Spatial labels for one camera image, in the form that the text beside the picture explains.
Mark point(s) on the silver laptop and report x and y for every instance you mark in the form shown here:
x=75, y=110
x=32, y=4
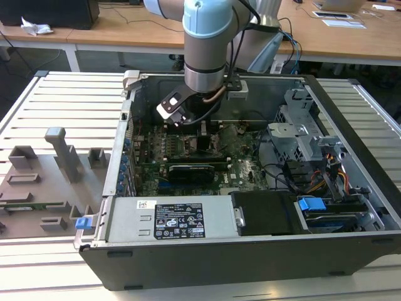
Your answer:
x=338, y=3

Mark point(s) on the black RAM stick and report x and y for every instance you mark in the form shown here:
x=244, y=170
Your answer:
x=200, y=160

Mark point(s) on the green RAM stick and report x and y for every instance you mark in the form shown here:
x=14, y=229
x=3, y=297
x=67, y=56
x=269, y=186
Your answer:
x=31, y=207

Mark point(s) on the blue expansion slot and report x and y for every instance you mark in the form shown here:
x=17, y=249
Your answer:
x=172, y=188

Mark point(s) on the grey power supply with label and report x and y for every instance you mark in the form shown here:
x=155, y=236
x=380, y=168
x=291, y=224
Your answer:
x=131, y=219

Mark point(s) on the black monitor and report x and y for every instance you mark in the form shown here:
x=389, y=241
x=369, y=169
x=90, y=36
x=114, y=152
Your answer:
x=47, y=12

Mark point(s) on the black graphics card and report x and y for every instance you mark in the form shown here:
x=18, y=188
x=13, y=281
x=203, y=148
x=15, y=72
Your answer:
x=191, y=174

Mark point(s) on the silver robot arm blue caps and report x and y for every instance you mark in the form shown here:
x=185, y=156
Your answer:
x=203, y=47

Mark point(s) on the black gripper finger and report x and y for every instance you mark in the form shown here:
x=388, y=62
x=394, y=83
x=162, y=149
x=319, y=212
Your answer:
x=203, y=144

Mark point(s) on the long wooden desk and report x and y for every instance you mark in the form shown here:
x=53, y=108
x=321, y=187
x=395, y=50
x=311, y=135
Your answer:
x=125, y=34

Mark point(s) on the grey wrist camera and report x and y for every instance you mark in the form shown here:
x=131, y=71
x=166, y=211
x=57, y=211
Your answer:
x=238, y=91

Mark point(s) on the hard disk in blue carrier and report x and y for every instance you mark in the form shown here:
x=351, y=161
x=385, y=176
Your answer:
x=311, y=205

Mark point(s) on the white wrist camera black plate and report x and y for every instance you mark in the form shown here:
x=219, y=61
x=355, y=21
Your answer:
x=170, y=105

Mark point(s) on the white tablet dark screen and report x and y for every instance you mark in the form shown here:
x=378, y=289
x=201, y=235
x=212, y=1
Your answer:
x=332, y=15

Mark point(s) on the small white box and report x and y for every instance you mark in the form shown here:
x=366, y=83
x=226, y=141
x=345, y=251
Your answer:
x=278, y=66

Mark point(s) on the CPU socket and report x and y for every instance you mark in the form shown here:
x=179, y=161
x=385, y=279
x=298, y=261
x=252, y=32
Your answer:
x=191, y=145

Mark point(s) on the black open PC case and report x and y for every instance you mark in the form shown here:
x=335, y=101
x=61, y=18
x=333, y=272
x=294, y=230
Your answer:
x=219, y=266

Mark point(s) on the green motherboard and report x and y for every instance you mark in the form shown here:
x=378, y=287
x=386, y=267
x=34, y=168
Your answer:
x=244, y=169

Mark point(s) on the crumpled white paper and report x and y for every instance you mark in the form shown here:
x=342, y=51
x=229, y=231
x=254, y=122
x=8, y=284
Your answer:
x=36, y=28

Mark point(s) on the black disk bay cover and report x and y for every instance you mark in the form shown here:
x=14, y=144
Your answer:
x=263, y=213

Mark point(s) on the silver metal drive cage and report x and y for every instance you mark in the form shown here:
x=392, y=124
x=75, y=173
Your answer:
x=288, y=131

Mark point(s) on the blue case latch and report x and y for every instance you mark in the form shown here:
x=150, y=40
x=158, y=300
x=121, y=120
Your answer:
x=84, y=224

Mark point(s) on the grey brown parts rack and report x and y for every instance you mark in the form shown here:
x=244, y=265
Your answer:
x=47, y=188

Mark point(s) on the white paper sheet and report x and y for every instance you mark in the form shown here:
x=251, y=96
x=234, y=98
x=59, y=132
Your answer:
x=344, y=24

